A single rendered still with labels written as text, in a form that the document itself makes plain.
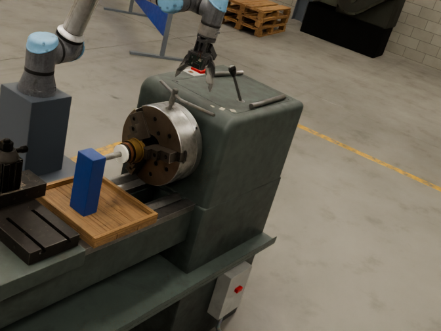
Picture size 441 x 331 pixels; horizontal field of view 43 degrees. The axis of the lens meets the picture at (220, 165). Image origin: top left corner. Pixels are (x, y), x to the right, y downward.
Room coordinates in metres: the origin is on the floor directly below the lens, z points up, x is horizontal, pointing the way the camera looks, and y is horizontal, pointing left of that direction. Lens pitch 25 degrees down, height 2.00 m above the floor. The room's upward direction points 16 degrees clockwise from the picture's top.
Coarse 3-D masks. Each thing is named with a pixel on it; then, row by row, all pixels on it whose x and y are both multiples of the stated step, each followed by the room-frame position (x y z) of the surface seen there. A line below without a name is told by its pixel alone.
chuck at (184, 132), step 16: (144, 112) 1.97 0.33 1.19; (160, 112) 1.93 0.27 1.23; (176, 112) 1.97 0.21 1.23; (128, 128) 2.01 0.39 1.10; (160, 128) 1.93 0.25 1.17; (176, 128) 1.89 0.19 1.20; (192, 128) 1.96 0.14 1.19; (160, 144) 1.92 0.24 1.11; (176, 144) 1.88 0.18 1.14; (192, 144) 1.92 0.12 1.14; (160, 160) 1.91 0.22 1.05; (192, 160) 1.92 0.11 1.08; (144, 176) 1.94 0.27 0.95; (160, 176) 1.90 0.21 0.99; (176, 176) 1.87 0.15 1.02
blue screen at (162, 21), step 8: (136, 0) 8.27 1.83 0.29; (144, 0) 7.88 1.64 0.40; (104, 8) 8.37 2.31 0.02; (144, 8) 7.81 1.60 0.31; (152, 8) 7.45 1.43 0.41; (152, 16) 7.38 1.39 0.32; (160, 16) 7.06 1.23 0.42; (168, 16) 6.73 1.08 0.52; (160, 24) 7.00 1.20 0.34; (168, 24) 6.73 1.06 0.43; (160, 32) 6.94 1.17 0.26; (168, 32) 6.74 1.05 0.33; (152, 56) 6.68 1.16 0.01; (160, 56) 6.72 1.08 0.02; (168, 56) 6.79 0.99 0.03
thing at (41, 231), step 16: (16, 208) 1.47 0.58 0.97; (32, 208) 1.49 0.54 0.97; (0, 224) 1.37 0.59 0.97; (16, 224) 1.39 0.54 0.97; (32, 224) 1.41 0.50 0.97; (48, 224) 1.46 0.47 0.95; (64, 224) 1.46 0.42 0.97; (0, 240) 1.35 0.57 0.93; (16, 240) 1.31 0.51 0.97; (32, 240) 1.35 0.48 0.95; (48, 240) 1.35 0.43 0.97; (64, 240) 1.38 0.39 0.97; (32, 256) 1.28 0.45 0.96; (48, 256) 1.33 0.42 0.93
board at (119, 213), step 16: (48, 192) 1.74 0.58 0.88; (64, 192) 1.77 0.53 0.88; (112, 192) 1.86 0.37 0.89; (48, 208) 1.64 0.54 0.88; (64, 208) 1.67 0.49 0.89; (112, 208) 1.75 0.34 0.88; (128, 208) 1.78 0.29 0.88; (144, 208) 1.79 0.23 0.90; (80, 224) 1.57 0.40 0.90; (96, 224) 1.63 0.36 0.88; (112, 224) 1.65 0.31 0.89; (128, 224) 1.65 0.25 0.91; (144, 224) 1.71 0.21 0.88; (96, 240) 1.52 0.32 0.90; (112, 240) 1.59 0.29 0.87
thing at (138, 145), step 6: (132, 138) 1.88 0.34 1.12; (126, 144) 1.82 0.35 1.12; (132, 144) 1.84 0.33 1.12; (138, 144) 1.85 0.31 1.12; (144, 144) 1.89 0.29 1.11; (132, 150) 1.81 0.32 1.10; (138, 150) 1.83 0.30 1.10; (132, 156) 1.81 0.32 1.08; (138, 156) 1.83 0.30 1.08; (126, 162) 1.80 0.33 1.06; (132, 162) 1.83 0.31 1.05
